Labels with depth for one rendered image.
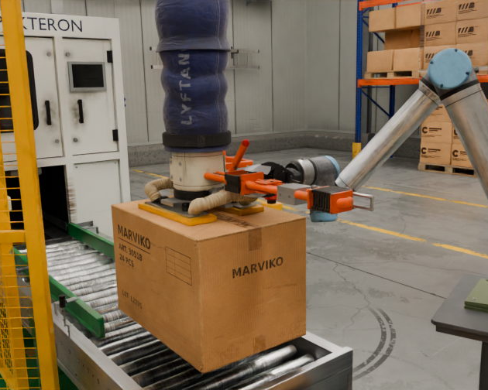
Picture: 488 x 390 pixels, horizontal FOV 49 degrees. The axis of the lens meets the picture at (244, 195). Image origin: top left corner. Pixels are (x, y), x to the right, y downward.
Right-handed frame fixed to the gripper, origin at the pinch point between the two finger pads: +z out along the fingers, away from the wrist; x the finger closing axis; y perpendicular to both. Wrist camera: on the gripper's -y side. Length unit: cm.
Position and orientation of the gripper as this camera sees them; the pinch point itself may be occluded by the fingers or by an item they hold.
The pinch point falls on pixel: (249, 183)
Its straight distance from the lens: 157.1
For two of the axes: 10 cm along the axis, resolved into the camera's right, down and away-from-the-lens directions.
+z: -7.9, 1.4, -5.9
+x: -0.3, -9.8, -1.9
